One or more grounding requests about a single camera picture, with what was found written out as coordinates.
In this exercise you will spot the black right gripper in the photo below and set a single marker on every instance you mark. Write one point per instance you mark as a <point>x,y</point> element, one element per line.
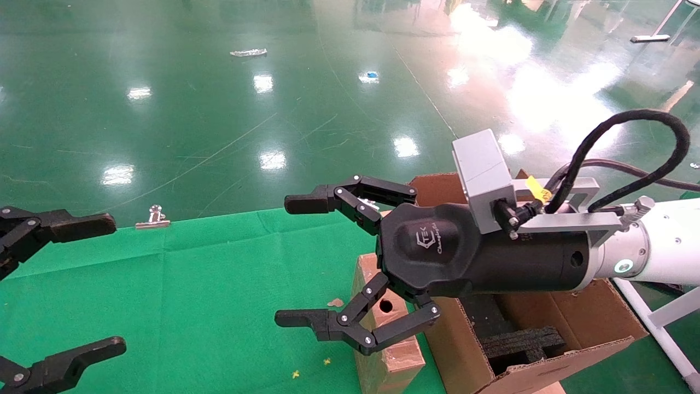
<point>437,257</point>

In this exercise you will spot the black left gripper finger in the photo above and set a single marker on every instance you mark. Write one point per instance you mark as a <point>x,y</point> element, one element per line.
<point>65,225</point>
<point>71,361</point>

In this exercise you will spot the small brown cardboard box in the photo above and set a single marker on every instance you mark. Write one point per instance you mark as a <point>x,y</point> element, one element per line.
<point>391,366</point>

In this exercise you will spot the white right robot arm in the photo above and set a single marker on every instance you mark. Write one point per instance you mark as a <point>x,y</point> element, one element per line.
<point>667,241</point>

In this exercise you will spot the large open cardboard carton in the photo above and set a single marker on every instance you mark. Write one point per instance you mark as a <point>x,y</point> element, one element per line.
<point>590,317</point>

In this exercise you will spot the silver binder clip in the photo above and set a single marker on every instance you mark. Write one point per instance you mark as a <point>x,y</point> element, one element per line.
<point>154,219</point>

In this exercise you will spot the green table cloth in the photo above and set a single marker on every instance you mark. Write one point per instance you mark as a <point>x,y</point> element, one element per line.
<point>191,284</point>

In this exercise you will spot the black foam insert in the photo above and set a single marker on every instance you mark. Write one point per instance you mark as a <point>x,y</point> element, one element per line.
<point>519,342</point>

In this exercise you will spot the silver foil litter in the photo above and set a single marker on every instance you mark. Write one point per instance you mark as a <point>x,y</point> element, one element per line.
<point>249,52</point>

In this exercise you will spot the white stand base bar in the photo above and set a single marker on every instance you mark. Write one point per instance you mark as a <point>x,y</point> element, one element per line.
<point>649,38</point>

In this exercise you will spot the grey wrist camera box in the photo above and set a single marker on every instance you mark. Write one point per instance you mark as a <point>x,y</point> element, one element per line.
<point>484,175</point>

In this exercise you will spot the white pipe frame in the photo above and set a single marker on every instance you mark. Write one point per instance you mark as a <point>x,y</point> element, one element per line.
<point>664,334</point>

